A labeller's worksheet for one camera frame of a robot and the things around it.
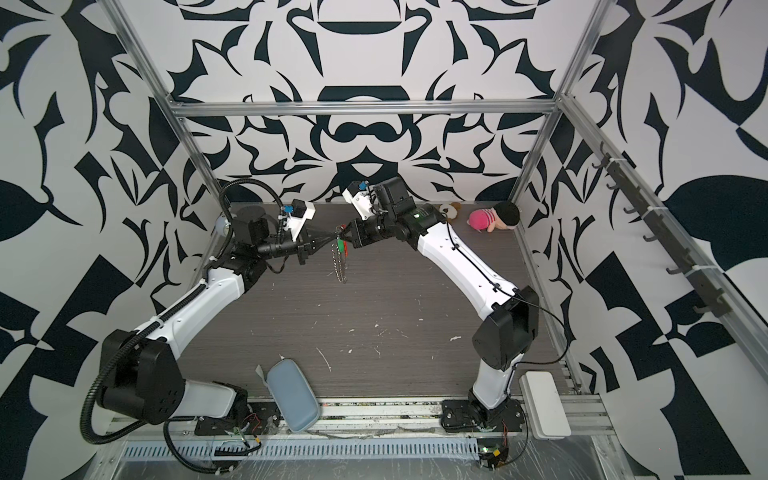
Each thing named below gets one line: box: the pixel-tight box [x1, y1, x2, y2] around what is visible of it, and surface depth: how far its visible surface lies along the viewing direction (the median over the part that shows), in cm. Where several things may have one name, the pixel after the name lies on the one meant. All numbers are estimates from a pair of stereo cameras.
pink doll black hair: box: [466, 201, 520, 233], surface depth 110 cm
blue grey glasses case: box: [255, 354, 321, 433], surface depth 77 cm
